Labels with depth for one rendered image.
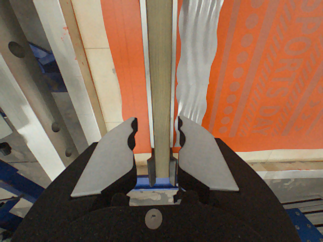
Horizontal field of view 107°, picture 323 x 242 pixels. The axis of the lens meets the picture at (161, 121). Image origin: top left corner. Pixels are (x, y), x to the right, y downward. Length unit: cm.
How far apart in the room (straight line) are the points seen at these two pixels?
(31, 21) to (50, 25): 132
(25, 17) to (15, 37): 133
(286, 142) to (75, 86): 57
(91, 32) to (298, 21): 38
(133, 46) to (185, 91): 14
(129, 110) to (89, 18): 18
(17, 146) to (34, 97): 213
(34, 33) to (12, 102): 133
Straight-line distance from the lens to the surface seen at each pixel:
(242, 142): 43
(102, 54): 30
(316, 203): 98
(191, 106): 30
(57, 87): 41
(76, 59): 28
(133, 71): 28
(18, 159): 260
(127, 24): 29
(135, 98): 29
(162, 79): 17
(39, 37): 159
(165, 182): 40
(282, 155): 55
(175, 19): 24
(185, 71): 28
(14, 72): 29
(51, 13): 30
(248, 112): 38
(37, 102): 30
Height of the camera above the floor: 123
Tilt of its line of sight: 62 degrees down
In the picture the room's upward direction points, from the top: 178 degrees clockwise
